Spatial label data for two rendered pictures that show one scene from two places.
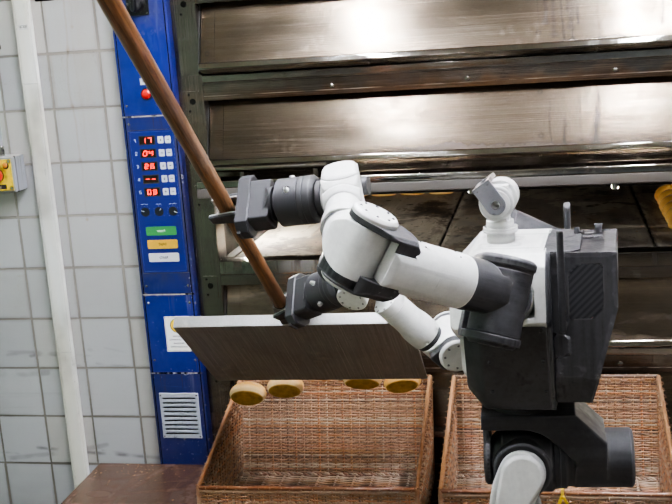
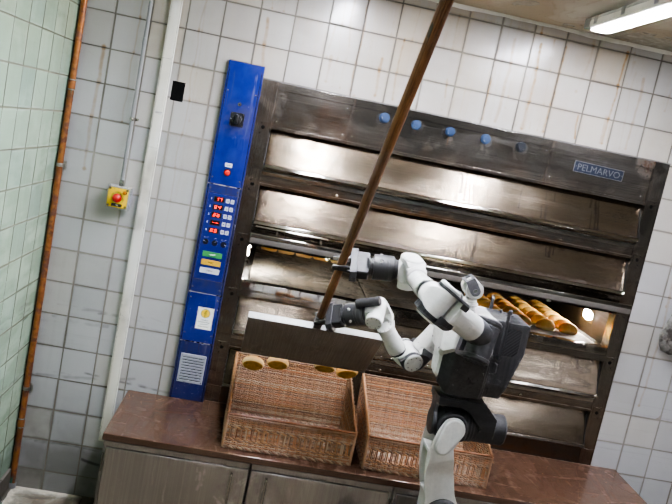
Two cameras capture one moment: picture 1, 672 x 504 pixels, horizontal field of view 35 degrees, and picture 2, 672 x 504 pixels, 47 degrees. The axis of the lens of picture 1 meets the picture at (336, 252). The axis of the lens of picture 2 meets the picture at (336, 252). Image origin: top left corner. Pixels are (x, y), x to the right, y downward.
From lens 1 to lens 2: 1.14 m
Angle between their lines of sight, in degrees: 18
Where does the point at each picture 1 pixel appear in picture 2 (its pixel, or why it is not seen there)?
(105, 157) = (187, 202)
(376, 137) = not seen: hidden behind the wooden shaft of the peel
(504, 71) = (432, 212)
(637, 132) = (492, 261)
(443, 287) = (471, 329)
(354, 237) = (442, 297)
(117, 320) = (165, 302)
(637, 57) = (501, 222)
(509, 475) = (448, 429)
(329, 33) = (343, 166)
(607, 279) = (522, 339)
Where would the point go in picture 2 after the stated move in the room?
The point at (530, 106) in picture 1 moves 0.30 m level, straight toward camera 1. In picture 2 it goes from (440, 234) to (456, 243)
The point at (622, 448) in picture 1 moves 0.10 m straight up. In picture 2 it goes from (502, 424) to (508, 399)
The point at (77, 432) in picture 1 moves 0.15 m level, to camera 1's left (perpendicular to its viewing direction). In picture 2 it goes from (117, 367) to (84, 364)
